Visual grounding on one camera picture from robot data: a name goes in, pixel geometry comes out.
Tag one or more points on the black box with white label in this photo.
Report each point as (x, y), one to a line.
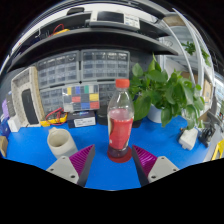
(81, 119)

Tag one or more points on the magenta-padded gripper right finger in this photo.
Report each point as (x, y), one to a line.
(161, 168)

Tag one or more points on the white perforated open box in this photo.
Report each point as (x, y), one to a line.
(20, 80)

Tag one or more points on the white power adapter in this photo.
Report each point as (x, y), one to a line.
(188, 139)

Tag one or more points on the clear box with coloured parts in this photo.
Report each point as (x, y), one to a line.
(81, 98)

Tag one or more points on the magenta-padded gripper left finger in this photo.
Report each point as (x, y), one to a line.
(63, 168)

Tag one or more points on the dark overhead shelf unit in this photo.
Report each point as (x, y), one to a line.
(100, 38)

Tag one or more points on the blue box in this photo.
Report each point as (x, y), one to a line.
(4, 126)

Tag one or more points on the dark grey upright box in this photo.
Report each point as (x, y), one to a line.
(10, 105)

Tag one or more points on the white shelf rack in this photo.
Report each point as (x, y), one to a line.
(191, 48)

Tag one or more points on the clear bottle with red cap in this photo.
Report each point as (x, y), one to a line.
(120, 130)

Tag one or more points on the grey and beige ceramic mug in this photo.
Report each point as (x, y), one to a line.
(65, 146)

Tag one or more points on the yellow multimeter with red leads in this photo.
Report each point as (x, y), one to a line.
(55, 119)

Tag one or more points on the black rectangular speaker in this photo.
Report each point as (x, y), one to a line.
(30, 107)

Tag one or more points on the green potted plant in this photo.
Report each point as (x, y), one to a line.
(160, 86)

